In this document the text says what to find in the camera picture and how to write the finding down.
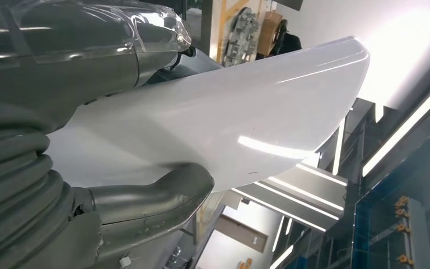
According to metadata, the brown cardboard box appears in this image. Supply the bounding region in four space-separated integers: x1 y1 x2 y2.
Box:
256 10 288 57

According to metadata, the grey plastic wheel hubcap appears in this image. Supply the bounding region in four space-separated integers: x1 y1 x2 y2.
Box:
224 7 260 68

